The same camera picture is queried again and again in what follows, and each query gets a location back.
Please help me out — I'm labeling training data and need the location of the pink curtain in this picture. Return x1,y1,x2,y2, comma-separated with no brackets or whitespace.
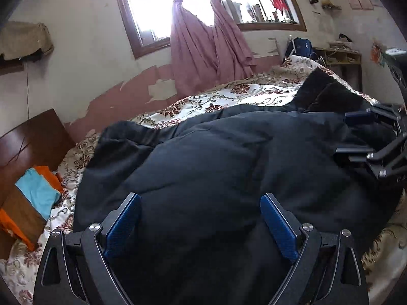
210,0,256,83
170,0,219,96

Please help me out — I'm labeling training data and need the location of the colourful cartoon wall sticker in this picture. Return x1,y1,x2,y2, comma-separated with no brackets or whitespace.
370,39,388,68

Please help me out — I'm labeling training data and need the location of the pink right curtain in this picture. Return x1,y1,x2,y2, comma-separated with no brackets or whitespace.
210,0,256,83

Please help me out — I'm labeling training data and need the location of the brown wooden window frame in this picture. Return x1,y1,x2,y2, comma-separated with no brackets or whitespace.
117,0,306,58

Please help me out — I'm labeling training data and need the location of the pink left curtain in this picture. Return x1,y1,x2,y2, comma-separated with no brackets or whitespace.
170,0,219,96

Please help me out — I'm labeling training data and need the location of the blue backpack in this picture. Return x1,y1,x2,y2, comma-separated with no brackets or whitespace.
285,37,316,59

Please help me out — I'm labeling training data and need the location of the wooden side desk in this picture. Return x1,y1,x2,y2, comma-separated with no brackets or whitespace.
314,48,363,92

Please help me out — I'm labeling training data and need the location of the floral white bed cover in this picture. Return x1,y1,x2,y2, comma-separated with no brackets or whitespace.
1,56,406,304

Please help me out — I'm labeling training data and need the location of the brown wooden headboard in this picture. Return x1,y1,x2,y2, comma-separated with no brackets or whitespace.
1,109,75,259

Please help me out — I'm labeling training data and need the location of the khaki cloth covered wall shelf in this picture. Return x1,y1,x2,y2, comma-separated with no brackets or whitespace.
1,21,54,61

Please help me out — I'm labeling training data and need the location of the orange brown blue pillow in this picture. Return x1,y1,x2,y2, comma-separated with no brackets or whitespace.
1,166,63,251

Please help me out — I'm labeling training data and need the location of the dark navy padded jacket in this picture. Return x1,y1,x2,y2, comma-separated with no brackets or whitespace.
73,69,402,304

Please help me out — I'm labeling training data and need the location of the black cable on wall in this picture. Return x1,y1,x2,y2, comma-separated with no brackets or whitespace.
25,60,31,125

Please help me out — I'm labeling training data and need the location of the small wall shelf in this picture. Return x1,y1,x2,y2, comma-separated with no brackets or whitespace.
321,0,342,10

